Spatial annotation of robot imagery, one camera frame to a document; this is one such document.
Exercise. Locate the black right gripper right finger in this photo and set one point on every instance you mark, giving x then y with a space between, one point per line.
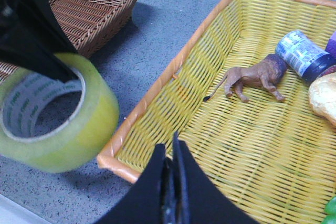
198 199

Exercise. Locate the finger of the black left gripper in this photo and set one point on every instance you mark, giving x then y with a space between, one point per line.
38 17
19 47

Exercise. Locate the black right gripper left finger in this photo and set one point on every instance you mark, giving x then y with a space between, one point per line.
146 200

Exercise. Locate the clear yellow packing tape roll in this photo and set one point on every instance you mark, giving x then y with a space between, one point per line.
79 139

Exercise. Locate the brown wicker basket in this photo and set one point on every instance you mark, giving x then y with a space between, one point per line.
89 24

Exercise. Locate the yellow wicker basket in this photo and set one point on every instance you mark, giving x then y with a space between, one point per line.
275 160

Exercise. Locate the toy carrot with green leaves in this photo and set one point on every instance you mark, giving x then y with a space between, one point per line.
329 210

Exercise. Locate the brown toy lion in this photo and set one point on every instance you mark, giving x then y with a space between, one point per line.
266 74

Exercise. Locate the toy bread roll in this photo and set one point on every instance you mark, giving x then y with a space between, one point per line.
322 97

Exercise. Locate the purple foam cube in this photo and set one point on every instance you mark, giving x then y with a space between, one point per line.
331 45

